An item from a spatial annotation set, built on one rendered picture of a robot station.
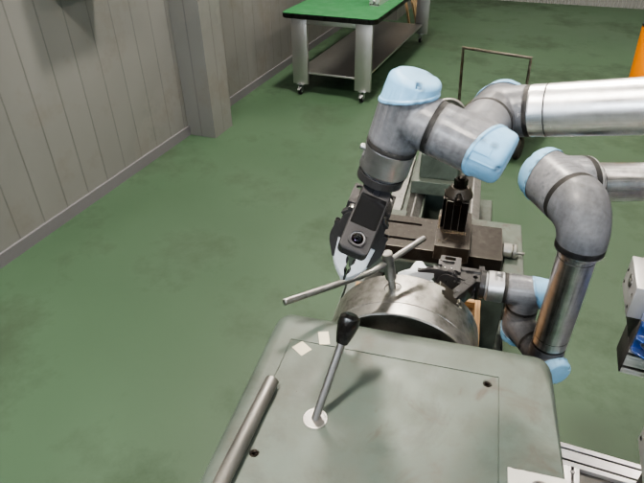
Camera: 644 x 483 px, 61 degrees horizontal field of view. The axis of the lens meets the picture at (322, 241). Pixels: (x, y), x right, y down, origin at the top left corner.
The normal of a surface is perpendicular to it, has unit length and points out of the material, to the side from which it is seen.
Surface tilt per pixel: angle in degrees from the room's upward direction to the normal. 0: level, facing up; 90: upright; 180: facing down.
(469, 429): 0
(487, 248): 0
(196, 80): 90
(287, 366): 0
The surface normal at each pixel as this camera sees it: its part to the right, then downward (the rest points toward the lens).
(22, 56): 0.93, 0.20
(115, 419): -0.01, -0.82
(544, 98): -0.50, -0.25
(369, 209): 0.12, -0.39
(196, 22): -0.36, 0.54
